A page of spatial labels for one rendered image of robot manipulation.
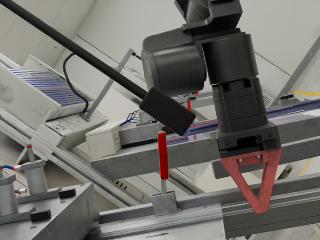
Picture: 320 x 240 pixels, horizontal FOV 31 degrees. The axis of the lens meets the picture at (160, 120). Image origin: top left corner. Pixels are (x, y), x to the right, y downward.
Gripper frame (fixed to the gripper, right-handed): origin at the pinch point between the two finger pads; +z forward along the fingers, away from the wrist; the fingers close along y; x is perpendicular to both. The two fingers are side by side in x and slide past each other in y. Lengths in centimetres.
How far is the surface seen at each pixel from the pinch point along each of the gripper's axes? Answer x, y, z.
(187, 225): -8.7, 1.3, 0.6
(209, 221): -6.1, 1.4, 0.6
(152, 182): -105, -748, 117
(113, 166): -32, -85, 3
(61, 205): -20.9, 7.6, -5.6
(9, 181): -24.2, 12.1, -9.7
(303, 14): 150, -750, -73
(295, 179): 5.6, -8.0, -0.3
